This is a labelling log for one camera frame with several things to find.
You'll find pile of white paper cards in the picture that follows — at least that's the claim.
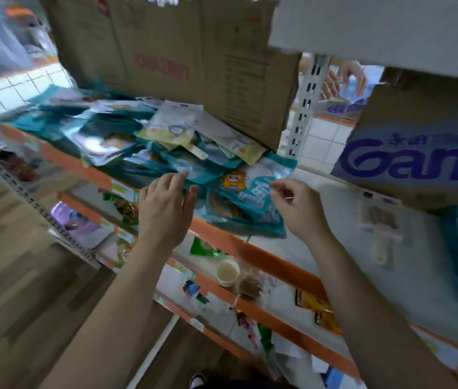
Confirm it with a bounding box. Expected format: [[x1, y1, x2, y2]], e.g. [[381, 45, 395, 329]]
[[261, 324, 335, 389]]

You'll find person's left forearm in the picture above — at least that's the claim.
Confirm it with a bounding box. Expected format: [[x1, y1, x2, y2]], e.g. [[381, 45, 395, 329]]
[[40, 238, 181, 389]]

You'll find beige hand mirror brown print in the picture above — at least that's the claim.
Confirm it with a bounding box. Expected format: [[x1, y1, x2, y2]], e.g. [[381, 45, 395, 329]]
[[359, 190, 403, 269]]

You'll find messy pile of teal packets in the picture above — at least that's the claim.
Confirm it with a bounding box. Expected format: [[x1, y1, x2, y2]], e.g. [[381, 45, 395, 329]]
[[8, 84, 299, 239]]

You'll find brown cardboard sheet red print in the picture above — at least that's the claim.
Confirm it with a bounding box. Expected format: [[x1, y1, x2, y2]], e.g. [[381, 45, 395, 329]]
[[40, 0, 302, 152]]

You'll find cardboard sheet blue lettering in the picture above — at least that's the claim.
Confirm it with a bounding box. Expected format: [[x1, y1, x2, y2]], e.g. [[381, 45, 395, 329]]
[[331, 83, 458, 215]]

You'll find person's black shirt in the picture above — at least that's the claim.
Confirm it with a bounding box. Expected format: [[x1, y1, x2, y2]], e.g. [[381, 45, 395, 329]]
[[204, 376, 294, 389]]

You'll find lilac plastic basin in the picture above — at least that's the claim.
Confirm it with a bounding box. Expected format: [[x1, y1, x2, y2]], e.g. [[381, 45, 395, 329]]
[[50, 201, 104, 244]]

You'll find person's left hand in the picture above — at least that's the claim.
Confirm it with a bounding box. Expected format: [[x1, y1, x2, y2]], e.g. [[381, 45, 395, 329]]
[[138, 171, 200, 252]]

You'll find brown snack packet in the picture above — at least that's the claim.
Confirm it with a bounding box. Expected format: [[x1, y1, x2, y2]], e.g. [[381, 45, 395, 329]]
[[113, 198, 140, 227]]

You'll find pile of colourful cards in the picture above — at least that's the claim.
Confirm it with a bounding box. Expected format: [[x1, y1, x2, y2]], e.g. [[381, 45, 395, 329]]
[[182, 279, 210, 305]]

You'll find yellow white price label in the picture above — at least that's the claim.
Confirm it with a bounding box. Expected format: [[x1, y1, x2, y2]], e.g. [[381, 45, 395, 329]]
[[110, 178, 139, 203]]

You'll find cream packaged hand mirror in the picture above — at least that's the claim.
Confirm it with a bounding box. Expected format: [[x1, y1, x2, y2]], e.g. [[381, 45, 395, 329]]
[[194, 111, 268, 166]]

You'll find green snack packet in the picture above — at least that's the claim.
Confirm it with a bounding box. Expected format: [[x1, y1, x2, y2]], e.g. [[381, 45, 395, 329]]
[[189, 237, 226, 258]]

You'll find person's right forearm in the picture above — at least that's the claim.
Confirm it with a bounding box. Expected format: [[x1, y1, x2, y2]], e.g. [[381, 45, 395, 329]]
[[308, 232, 458, 389]]

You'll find yellow snack sachet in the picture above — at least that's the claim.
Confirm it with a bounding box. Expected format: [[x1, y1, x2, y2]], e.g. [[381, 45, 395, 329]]
[[295, 288, 331, 313], [314, 310, 343, 336]]

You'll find beige paper cup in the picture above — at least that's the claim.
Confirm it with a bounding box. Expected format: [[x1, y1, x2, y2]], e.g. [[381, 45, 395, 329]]
[[215, 258, 241, 288]]

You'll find brown plastic cup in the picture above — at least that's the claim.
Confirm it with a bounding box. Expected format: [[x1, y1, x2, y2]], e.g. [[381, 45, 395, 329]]
[[236, 275, 268, 300]]

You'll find red snack packet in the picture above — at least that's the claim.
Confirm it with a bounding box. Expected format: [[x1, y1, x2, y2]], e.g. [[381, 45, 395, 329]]
[[0, 151, 37, 181]]

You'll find yellow hand mirror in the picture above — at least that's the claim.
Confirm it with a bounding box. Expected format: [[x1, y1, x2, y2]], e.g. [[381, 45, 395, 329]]
[[135, 100, 209, 160]]

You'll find white metal shelf orange trim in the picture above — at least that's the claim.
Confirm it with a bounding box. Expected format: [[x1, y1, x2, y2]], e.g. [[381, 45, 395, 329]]
[[0, 0, 331, 361], [249, 0, 458, 389]]

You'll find person's right hand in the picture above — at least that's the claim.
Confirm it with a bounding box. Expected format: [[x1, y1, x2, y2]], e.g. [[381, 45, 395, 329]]
[[269, 178, 333, 246]]

